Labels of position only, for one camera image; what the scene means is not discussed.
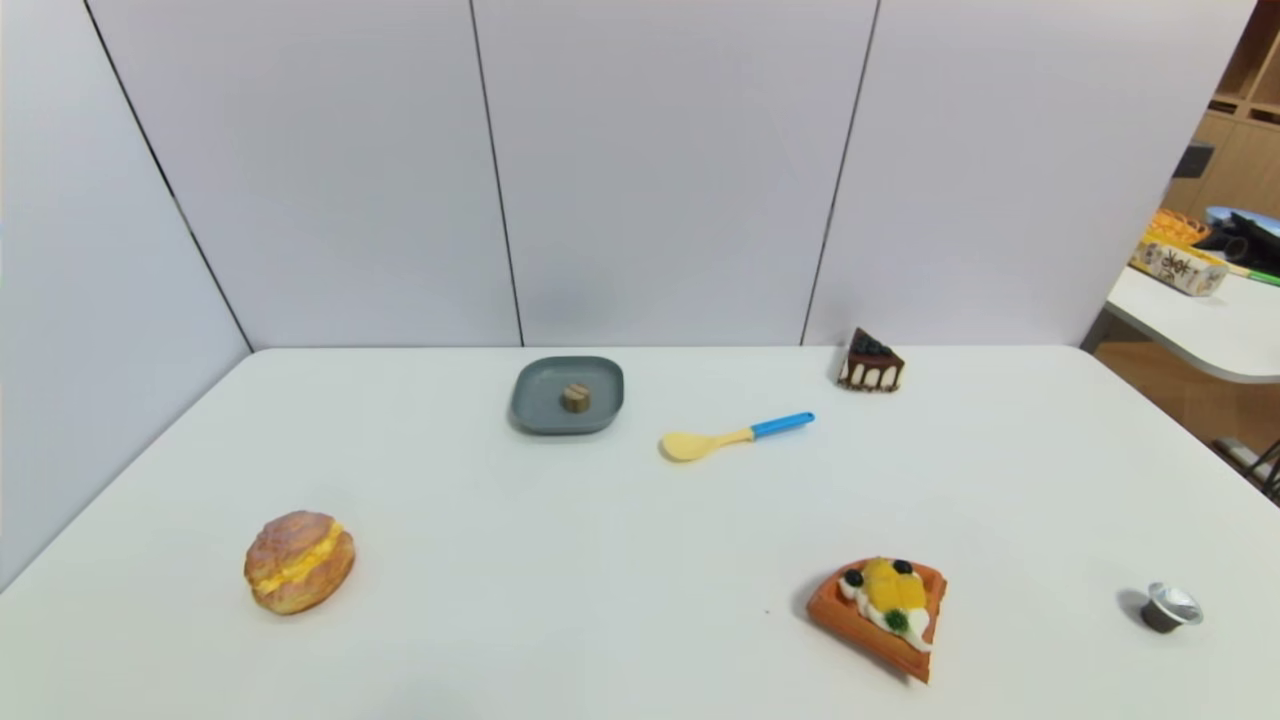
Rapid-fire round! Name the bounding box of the grey square dish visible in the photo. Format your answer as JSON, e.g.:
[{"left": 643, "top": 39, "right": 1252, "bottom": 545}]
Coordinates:
[{"left": 510, "top": 355, "right": 626, "bottom": 437}]

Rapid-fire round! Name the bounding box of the chocolate cake slice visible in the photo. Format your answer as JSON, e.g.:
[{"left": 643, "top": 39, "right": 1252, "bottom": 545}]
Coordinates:
[{"left": 837, "top": 326, "right": 907, "bottom": 393}]

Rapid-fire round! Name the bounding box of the fruit topped waffle slice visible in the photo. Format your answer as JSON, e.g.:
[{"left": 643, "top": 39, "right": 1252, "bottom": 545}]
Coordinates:
[{"left": 806, "top": 557, "right": 949, "bottom": 686}]

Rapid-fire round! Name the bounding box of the cream puff pastry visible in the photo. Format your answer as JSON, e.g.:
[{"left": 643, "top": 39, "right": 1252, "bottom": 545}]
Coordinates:
[{"left": 243, "top": 510, "right": 357, "bottom": 616}]

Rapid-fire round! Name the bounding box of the printed cardboard box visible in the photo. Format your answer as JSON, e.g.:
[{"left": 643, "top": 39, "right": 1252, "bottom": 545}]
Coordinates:
[{"left": 1129, "top": 232, "right": 1230, "bottom": 298}]

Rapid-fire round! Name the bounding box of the white side table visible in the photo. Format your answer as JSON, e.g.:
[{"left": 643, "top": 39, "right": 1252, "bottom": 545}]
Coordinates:
[{"left": 1085, "top": 262, "right": 1280, "bottom": 385}]

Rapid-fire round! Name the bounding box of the silver coffee capsule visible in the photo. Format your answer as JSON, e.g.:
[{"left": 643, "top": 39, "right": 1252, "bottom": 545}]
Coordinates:
[{"left": 1140, "top": 581, "right": 1205, "bottom": 635}]

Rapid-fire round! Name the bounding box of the black bundle on side table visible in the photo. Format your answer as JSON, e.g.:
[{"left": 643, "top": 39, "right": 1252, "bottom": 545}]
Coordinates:
[{"left": 1193, "top": 212, "right": 1280, "bottom": 271}]

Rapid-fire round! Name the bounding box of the wooden shelf unit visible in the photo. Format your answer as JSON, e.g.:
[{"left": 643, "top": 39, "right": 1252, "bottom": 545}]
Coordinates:
[{"left": 1163, "top": 0, "right": 1280, "bottom": 219}]

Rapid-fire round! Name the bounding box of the yellow spoon blue handle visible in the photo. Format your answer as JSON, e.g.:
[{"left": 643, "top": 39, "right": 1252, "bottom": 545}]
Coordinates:
[{"left": 660, "top": 410, "right": 817, "bottom": 463}]

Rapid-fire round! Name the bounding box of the orange wire basket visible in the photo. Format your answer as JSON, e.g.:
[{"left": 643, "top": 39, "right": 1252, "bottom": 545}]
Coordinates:
[{"left": 1150, "top": 208, "right": 1213, "bottom": 247}]

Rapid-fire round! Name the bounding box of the dark metal frame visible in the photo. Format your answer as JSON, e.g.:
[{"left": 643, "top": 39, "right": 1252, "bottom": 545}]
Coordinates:
[{"left": 1213, "top": 434, "right": 1280, "bottom": 503}]

